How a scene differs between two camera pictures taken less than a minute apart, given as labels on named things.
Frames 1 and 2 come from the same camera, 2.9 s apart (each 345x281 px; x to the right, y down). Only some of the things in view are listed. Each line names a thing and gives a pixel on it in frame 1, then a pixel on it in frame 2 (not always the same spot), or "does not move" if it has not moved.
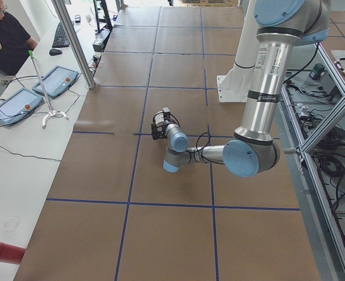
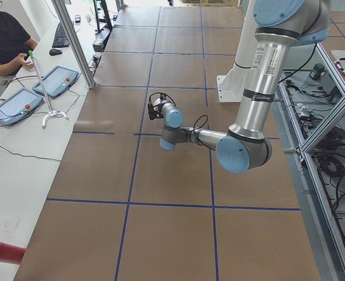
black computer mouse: [55, 52] does not move
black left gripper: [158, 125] -> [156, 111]
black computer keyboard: [60, 39] does not move
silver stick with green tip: [51, 112] does not move
